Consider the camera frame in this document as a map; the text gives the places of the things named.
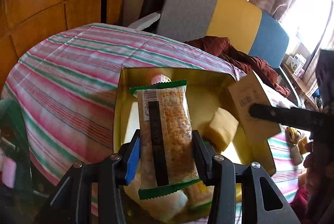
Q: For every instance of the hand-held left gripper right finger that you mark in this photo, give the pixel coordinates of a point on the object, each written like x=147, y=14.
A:
x=201, y=161

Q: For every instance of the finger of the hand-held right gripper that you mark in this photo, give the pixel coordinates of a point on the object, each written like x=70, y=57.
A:
x=287, y=115

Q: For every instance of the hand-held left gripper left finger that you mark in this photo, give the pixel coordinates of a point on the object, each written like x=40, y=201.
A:
x=131, y=164

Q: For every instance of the yellow dark bundle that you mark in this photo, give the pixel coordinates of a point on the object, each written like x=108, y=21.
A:
x=292, y=132

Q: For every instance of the green-edged snack packet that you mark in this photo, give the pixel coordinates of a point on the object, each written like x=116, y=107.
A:
x=198, y=195
x=169, y=114

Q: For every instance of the cardboard box lid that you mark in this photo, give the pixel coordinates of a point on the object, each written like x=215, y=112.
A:
x=248, y=93

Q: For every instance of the gold tin box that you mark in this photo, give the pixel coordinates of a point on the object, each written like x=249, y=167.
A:
x=203, y=88

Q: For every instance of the person's right hand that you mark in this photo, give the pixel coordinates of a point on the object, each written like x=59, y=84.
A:
x=310, y=155

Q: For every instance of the pink tissue box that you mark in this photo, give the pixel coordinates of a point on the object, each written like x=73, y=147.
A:
x=300, y=72

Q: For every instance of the wooden side desk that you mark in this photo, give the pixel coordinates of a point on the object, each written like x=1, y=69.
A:
x=294, y=80

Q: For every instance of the white carton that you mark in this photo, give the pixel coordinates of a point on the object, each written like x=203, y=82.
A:
x=297, y=61

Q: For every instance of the bright window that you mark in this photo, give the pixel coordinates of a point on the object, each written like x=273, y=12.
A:
x=313, y=18

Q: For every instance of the dark red cloth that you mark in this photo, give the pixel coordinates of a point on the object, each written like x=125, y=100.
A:
x=248, y=62

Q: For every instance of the red clothing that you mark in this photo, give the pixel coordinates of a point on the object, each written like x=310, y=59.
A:
x=300, y=200

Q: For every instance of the striped tablecloth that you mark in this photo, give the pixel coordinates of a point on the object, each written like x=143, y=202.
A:
x=65, y=70

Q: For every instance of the grey yellow blue chair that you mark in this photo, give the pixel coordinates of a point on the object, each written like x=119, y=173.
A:
x=193, y=10

